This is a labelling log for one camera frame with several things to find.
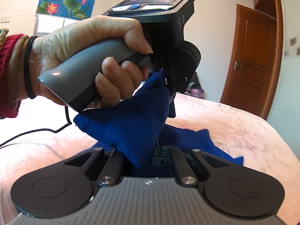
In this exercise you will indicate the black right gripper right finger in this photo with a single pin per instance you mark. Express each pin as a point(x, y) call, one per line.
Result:
point(164, 157)

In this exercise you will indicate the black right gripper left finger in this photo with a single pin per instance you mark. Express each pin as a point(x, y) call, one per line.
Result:
point(110, 173)

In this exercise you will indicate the blue knit sweater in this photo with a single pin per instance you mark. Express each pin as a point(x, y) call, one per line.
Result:
point(134, 126)

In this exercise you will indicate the left forearm in red sleeve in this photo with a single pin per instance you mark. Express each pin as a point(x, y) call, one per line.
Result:
point(11, 51)

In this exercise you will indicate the pile of dark and red clothes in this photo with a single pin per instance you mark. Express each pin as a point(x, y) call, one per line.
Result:
point(194, 89)

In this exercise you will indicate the left hand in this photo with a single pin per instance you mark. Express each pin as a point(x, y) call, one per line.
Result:
point(115, 82)

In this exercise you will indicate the pink fleece bed blanket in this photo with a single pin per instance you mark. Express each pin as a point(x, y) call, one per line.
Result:
point(37, 137)

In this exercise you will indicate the brown wooden door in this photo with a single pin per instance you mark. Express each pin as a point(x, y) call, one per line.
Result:
point(256, 57)

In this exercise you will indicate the frosted glass sliding wardrobe door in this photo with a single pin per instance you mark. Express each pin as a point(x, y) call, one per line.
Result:
point(284, 113)

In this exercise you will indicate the window with grey frame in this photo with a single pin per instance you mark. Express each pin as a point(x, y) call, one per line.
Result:
point(46, 24)

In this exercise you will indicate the white wall switch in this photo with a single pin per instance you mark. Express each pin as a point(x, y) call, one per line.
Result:
point(5, 19)

